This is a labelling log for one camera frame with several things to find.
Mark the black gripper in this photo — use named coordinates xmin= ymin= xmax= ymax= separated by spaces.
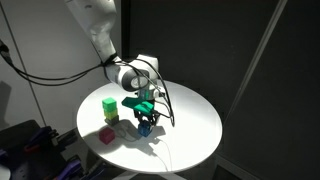
xmin=133 ymin=109 xmax=162 ymax=132

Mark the blue toy block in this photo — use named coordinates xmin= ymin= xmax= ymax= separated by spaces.
xmin=137 ymin=120 xmax=154 ymax=138

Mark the dark toy block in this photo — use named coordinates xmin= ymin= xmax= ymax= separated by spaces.
xmin=105 ymin=115 xmax=120 ymax=127

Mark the yellow-green toy block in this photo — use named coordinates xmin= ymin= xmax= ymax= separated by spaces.
xmin=103 ymin=108 xmax=119 ymax=121

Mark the pink toy block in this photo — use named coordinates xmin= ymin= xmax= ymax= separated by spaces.
xmin=98 ymin=127 xmax=116 ymax=145

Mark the green toy block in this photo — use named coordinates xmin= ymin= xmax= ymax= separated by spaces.
xmin=102 ymin=97 xmax=118 ymax=112

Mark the black spring clamp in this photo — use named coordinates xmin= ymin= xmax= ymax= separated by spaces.
xmin=49 ymin=128 xmax=81 ymax=151

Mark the purple clamp with orange tip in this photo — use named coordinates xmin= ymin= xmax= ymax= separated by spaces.
xmin=23 ymin=126 xmax=54 ymax=153
xmin=53 ymin=159 xmax=83 ymax=180

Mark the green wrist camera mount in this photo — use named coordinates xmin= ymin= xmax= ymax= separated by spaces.
xmin=121 ymin=96 xmax=156 ymax=115

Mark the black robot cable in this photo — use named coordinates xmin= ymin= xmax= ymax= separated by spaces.
xmin=0 ymin=39 xmax=177 ymax=128

